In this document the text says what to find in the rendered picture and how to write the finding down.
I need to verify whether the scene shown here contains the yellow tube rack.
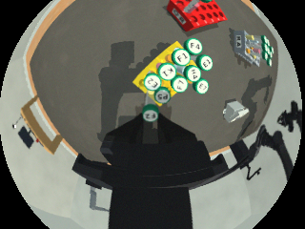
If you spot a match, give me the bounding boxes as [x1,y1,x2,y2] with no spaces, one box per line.
[133,41,181,96]

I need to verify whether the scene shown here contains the red tube rack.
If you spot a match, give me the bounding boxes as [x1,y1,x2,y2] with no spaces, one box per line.
[167,0,228,31]

